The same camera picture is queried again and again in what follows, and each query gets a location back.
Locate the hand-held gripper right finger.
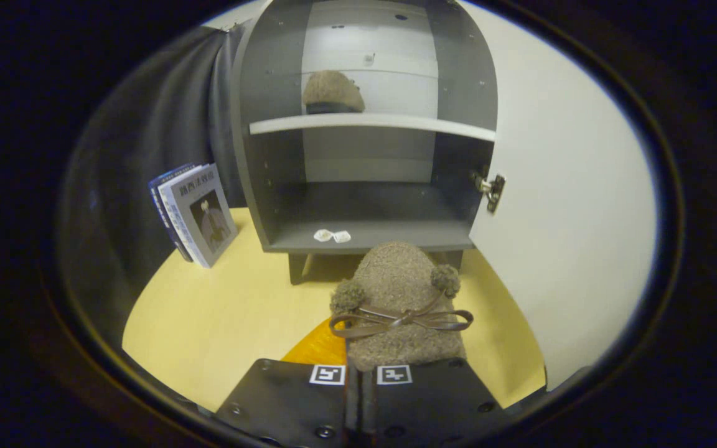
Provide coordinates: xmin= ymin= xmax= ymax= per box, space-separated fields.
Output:
xmin=360 ymin=358 xmax=504 ymax=448

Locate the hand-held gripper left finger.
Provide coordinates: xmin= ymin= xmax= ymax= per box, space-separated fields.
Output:
xmin=214 ymin=317 xmax=359 ymax=448

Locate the brown fuzzy shoe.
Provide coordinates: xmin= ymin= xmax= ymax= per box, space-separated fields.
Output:
xmin=329 ymin=241 xmax=474 ymax=373
xmin=302 ymin=70 xmax=366 ymax=114

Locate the grey shoe cabinet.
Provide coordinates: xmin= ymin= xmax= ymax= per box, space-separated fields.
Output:
xmin=230 ymin=0 xmax=499 ymax=286

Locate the white shoe cabinet door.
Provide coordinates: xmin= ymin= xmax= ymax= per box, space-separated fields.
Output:
xmin=469 ymin=0 xmax=658 ymax=393

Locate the metal door hinge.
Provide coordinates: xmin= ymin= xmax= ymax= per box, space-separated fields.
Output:
xmin=474 ymin=172 xmax=507 ymax=213

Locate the grey cover book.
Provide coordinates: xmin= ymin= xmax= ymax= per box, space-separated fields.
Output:
xmin=175 ymin=164 xmax=238 ymax=269

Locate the black backdrop cloth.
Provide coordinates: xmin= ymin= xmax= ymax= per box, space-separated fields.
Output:
xmin=60 ymin=22 xmax=253 ymax=349

